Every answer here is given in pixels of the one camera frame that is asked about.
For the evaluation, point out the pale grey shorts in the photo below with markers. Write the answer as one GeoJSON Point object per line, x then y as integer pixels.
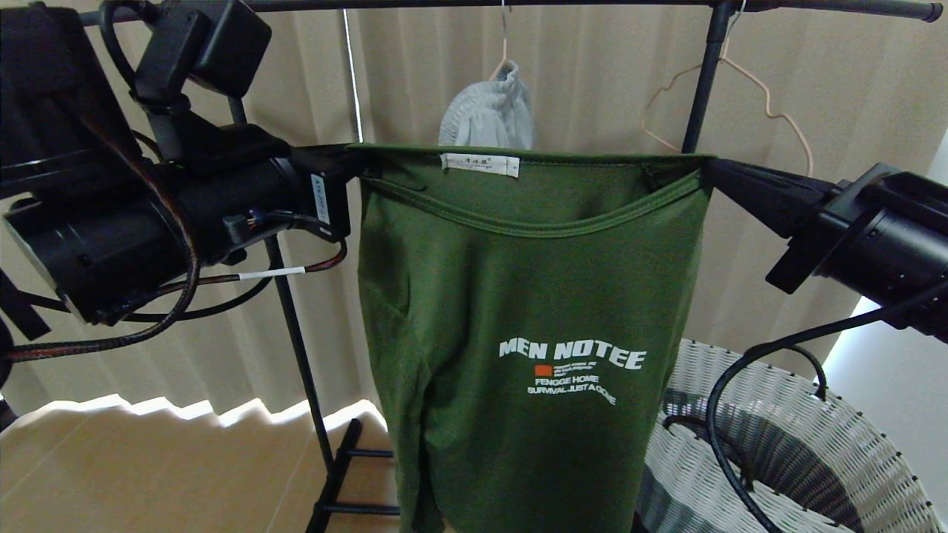
{"type": "Point", "coordinates": [489, 118]}

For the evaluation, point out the white laundry basket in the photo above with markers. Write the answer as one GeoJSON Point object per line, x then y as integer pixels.
{"type": "Point", "coordinates": [837, 444]}

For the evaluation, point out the pink clothes hanger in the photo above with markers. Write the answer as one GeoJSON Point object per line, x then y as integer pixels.
{"type": "Point", "coordinates": [796, 133]}
{"type": "Point", "coordinates": [503, 44]}

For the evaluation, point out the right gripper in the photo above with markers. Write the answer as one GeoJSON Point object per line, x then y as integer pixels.
{"type": "Point", "coordinates": [889, 252]}

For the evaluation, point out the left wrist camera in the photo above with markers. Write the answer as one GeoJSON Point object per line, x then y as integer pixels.
{"type": "Point", "coordinates": [222, 44]}

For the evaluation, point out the green garment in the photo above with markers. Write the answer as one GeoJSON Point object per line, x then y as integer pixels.
{"type": "Point", "coordinates": [518, 296]}

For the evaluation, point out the beige curtain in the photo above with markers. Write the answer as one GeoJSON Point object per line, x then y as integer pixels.
{"type": "Point", "coordinates": [815, 74]}

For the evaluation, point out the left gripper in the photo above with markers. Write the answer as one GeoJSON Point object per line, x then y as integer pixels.
{"type": "Point", "coordinates": [148, 237]}

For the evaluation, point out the black clothes rack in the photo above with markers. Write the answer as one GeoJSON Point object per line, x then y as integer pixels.
{"type": "Point", "coordinates": [296, 348]}

